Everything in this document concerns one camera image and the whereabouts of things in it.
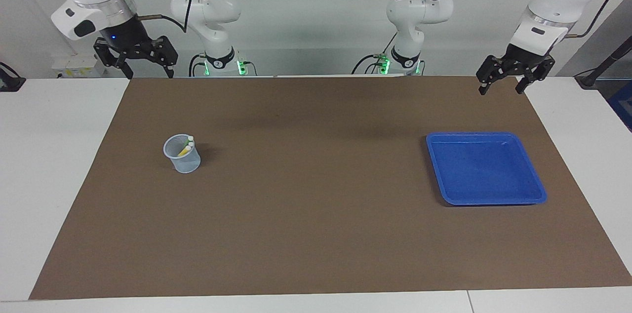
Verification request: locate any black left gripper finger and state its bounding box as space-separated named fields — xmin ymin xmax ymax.
xmin=476 ymin=55 xmax=510 ymax=96
xmin=514 ymin=55 xmax=555 ymax=95

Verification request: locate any blue plastic tray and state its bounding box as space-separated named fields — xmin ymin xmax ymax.
xmin=426 ymin=131 xmax=548 ymax=206

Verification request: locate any light blue mesh pen cup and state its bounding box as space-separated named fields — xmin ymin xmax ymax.
xmin=163 ymin=134 xmax=201 ymax=174

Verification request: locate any black table clamp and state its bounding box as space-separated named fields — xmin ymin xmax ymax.
xmin=0 ymin=62 xmax=26 ymax=92

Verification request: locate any white socket box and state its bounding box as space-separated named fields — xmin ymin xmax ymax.
xmin=52 ymin=54 xmax=107 ymax=78

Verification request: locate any blue crate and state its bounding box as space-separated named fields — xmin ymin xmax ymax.
xmin=606 ymin=81 xmax=632 ymax=132

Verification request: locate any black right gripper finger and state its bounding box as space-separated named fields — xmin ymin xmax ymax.
xmin=147 ymin=35 xmax=179 ymax=78
xmin=93 ymin=38 xmax=134 ymax=79

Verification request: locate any brown table mat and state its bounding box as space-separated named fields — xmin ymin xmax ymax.
xmin=29 ymin=75 xmax=632 ymax=300

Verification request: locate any black left arm base cable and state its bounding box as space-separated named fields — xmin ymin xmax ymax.
xmin=352 ymin=32 xmax=398 ymax=75

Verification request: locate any black stand pole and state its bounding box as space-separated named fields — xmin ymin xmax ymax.
xmin=574 ymin=37 xmax=632 ymax=89

